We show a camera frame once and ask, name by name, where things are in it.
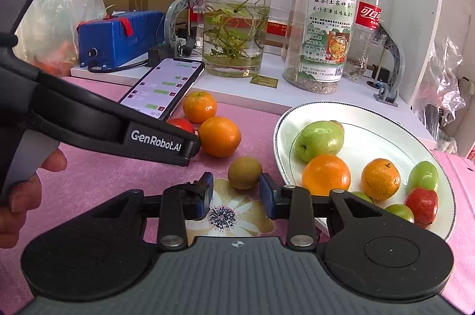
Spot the grey bracket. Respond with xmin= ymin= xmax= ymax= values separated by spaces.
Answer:
xmin=163 ymin=0 xmax=205 ymax=58
xmin=373 ymin=22 xmax=406 ymax=104

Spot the blue device box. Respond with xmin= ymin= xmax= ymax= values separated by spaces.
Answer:
xmin=77 ymin=10 xmax=166 ymax=70

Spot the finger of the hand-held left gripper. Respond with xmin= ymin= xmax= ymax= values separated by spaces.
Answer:
xmin=180 ymin=135 xmax=201 ymax=167

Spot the black cable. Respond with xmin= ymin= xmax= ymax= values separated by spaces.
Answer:
xmin=87 ymin=55 xmax=153 ymax=73

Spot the cola bottle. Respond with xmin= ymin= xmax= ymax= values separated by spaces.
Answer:
xmin=343 ymin=0 xmax=383 ymax=81

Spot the black plug adapter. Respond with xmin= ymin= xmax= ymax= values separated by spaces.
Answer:
xmin=148 ymin=44 xmax=171 ymax=68

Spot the pink floral tablecloth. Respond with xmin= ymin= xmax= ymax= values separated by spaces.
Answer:
xmin=0 ymin=76 xmax=475 ymax=304

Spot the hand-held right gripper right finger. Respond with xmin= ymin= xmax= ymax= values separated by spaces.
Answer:
xmin=259 ymin=172 xmax=394 ymax=252

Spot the orange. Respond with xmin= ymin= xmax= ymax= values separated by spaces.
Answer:
xmin=302 ymin=154 xmax=352 ymax=197
xmin=198 ymin=117 xmax=242 ymax=158

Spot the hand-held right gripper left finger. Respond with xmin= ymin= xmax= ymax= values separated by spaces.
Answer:
xmin=89 ymin=172 xmax=215 ymax=252

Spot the person's left hand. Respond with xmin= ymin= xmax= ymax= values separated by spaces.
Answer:
xmin=0 ymin=148 xmax=68 ymax=249

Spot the green tomato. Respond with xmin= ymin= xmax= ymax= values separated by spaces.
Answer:
xmin=384 ymin=204 xmax=415 ymax=224
xmin=351 ymin=191 xmax=376 ymax=205

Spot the gold card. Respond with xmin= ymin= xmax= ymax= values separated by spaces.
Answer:
xmin=249 ymin=75 xmax=279 ymax=89

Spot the red tomato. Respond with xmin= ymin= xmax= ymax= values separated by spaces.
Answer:
xmin=166 ymin=118 xmax=195 ymax=136

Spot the large clear black-lidded jar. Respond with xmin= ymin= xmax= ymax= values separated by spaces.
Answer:
xmin=283 ymin=0 xmax=364 ymax=94

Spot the clear plastic bag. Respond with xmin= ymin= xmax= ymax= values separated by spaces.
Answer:
xmin=22 ymin=0 xmax=108 ymax=76

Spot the black smartphone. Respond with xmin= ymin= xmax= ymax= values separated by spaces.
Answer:
xmin=118 ymin=57 xmax=206 ymax=121

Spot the white riser board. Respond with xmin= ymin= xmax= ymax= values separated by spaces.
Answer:
xmin=70 ymin=52 xmax=438 ymax=152

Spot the large green apple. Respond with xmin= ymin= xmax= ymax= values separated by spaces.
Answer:
xmin=295 ymin=120 xmax=345 ymax=163

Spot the red wax apple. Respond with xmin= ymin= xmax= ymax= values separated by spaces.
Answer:
xmin=404 ymin=188 xmax=439 ymax=227

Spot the glass vase with plant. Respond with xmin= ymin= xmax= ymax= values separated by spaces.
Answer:
xmin=201 ymin=0 xmax=279 ymax=78

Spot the kiwi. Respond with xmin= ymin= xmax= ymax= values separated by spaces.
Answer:
xmin=227 ymin=156 xmax=263 ymax=190

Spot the white plate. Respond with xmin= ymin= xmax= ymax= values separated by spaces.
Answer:
xmin=273 ymin=102 xmax=456 ymax=243

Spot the tangerine with green stem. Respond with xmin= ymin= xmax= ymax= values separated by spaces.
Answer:
xmin=183 ymin=91 xmax=218 ymax=124

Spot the crumpled clear plastic wrap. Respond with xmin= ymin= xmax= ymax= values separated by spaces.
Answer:
xmin=412 ymin=37 xmax=468 ymax=145

